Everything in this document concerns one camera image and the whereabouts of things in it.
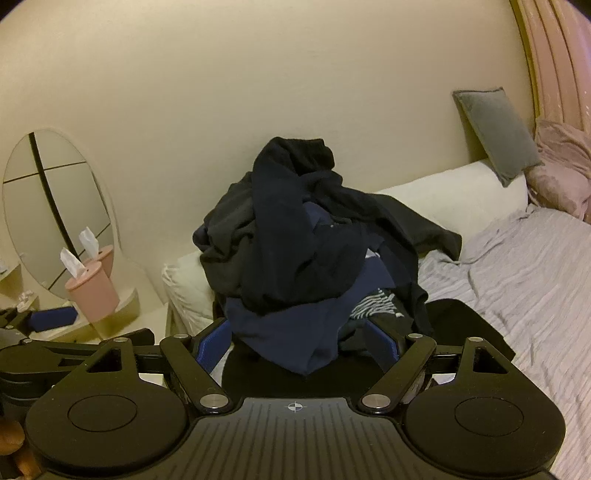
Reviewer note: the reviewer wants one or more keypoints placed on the striped dark garment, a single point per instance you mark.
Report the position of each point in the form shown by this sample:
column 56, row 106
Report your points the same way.
column 369, row 307

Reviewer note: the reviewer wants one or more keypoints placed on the small white pillow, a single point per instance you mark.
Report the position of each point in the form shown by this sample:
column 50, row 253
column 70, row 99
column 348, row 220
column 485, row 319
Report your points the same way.
column 189, row 286

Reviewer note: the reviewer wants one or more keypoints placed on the flat black garment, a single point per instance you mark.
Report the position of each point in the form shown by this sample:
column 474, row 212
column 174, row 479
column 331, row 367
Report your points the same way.
column 461, row 323

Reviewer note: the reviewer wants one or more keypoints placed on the oval mirror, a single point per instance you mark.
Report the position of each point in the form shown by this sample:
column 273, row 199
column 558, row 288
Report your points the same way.
column 46, row 207

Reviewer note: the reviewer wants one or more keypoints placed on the pink curtain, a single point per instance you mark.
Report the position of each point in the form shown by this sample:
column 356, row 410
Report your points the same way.
column 558, row 55

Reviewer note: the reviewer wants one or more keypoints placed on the black sweater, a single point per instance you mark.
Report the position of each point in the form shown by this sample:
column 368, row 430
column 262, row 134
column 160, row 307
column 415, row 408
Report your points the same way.
column 286, row 221

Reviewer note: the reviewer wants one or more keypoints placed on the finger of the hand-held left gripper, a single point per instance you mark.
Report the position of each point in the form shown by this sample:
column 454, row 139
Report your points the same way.
column 78, row 347
column 51, row 319

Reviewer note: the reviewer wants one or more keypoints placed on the clear plastic wrapper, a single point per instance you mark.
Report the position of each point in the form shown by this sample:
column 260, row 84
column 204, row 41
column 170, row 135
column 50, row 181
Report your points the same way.
column 27, row 301

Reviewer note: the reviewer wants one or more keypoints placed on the pink tissue box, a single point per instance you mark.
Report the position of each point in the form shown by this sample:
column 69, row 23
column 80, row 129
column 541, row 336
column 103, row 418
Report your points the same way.
column 94, row 295

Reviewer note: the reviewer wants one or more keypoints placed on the person's left hand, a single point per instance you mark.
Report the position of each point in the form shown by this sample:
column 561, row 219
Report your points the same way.
column 9, row 441

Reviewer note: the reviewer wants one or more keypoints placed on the long white pillow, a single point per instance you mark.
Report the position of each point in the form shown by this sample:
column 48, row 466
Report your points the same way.
column 461, row 194

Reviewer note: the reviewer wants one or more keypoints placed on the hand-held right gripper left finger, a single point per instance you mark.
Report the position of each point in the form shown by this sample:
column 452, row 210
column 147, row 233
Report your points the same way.
column 212, row 344

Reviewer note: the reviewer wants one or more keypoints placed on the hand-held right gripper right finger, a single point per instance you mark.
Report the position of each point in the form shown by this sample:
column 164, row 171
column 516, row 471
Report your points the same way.
column 383, row 344

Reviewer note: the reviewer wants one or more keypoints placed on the navy blue garment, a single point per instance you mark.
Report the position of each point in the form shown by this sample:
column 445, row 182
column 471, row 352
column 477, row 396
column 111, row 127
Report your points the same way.
column 277, row 332

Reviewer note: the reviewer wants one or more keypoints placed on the white tissue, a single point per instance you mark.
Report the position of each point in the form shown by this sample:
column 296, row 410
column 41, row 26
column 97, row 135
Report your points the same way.
column 71, row 263

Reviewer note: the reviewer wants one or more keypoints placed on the grey pillow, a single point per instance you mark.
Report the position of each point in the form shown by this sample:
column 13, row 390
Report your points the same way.
column 498, row 134

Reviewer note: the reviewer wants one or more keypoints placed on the striped grey bed sheet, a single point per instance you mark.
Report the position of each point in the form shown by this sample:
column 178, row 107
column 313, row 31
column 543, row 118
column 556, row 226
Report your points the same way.
column 531, row 286

